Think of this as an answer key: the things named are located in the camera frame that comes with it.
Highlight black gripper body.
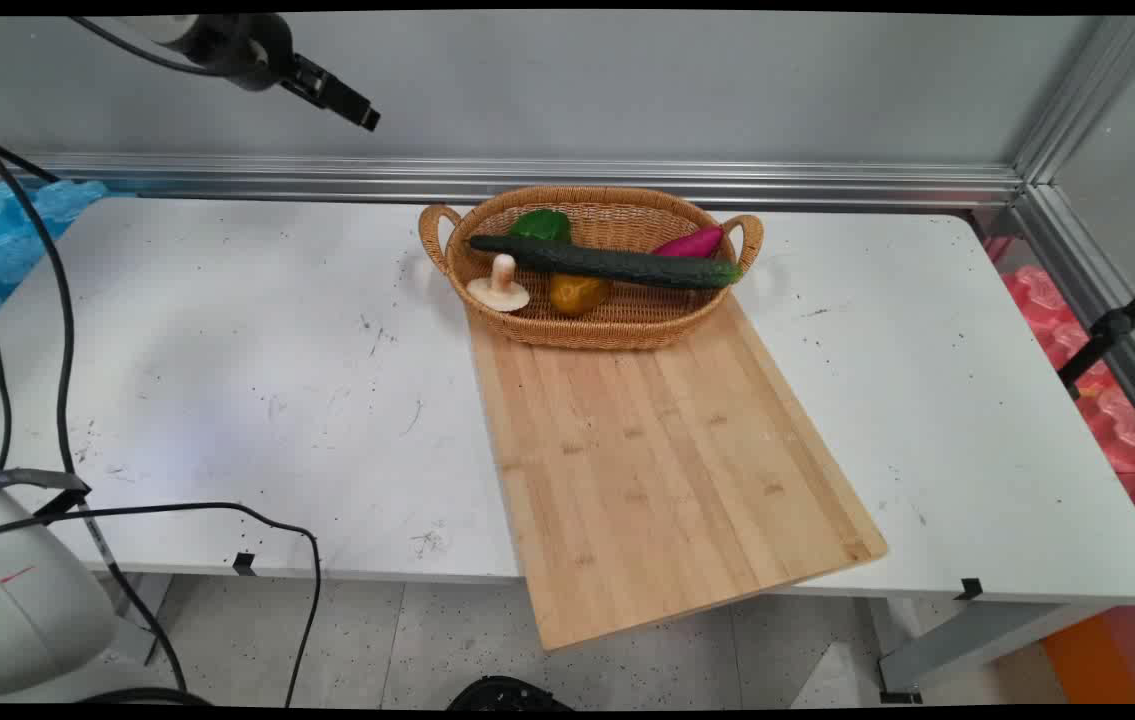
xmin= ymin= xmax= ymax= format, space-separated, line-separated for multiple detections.
xmin=167 ymin=14 xmax=301 ymax=94

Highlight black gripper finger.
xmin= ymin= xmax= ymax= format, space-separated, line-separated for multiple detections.
xmin=289 ymin=54 xmax=380 ymax=119
xmin=281 ymin=70 xmax=378 ymax=132

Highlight long dark green cucumber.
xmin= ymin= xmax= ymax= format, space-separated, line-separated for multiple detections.
xmin=468 ymin=234 xmax=743 ymax=292

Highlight green bell pepper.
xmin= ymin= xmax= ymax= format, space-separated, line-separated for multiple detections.
xmin=507 ymin=209 xmax=573 ymax=244

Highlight beige mushroom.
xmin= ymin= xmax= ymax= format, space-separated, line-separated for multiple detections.
xmin=467 ymin=254 xmax=532 ymax=313

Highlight blue foam sheet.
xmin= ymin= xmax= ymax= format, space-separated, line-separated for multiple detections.
xmin=0 ymin=178 xmax=110 ymax=353

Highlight yellow bell pepper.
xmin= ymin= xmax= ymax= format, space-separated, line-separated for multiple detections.
xmin=548 ymin=272 xmax=614 ymax=318

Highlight purple sweet potato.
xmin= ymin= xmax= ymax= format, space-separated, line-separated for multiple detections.
xmin=651 ymin=226 xmax=726 ymax=260

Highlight bamboo cutting board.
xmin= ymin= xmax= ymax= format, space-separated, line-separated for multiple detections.
xmin=467 ymin=290 xmax=890 ymax=653

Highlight round black floor object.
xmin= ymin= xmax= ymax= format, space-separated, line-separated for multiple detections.
xmin=447 ymin=675 xmax=573 ymax=711

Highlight black tripod stand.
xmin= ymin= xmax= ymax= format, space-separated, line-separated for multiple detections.
xmin=1057 ymin=258 xmax=1135 ymax=401

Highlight grey metal table leg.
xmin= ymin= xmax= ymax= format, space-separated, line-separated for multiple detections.
xmin=877 ymin=598 xmax=1110 ymax=697

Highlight pink foam sheet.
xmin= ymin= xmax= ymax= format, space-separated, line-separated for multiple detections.
xmin=985 ymin=235 xmax=1135 ymax=563

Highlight orange floor panel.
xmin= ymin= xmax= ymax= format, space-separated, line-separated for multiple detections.
xmin=1041 ymin=608 xmax=1135 ymax=706

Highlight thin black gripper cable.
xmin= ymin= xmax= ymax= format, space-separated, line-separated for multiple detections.
xmin=67 ymin=15 xmax=203 ymax=78

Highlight horizontal aluminium frame rail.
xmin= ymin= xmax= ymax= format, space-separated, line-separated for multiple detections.
xmin=0 ymin=152 xmax=1028 ymax=211

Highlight long black arm cable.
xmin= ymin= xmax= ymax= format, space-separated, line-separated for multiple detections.
xmin=0 ymin=104 xmax=190 ymax=693

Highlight woven wicker basket with handles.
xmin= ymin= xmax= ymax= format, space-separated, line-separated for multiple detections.
xmin=417 ymin=186 xmax=764 ymax=351

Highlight grey printed strap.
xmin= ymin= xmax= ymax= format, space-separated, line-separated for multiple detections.
xmin=0 ymin=467 xmax=93 ymax=523

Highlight upright aluminium frame post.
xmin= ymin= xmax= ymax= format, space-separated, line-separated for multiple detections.
xmin=1012 ymin=15 xmax=1135 ymax=187

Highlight slanted aluminium side rail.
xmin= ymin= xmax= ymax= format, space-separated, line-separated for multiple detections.
xmin=1012 ymin=184 xmax=1135 ymax=471

